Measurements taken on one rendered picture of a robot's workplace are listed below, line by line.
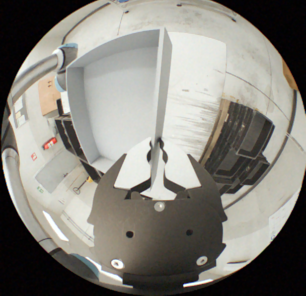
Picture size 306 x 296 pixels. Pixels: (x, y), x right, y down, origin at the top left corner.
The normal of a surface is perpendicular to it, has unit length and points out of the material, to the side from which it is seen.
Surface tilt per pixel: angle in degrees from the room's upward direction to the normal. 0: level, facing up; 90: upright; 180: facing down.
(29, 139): 90
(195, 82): 0
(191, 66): 0
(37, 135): 90
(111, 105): 2
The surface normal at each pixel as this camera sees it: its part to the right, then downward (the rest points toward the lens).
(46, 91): 0.89, 0.30
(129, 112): -0.31, 0.51
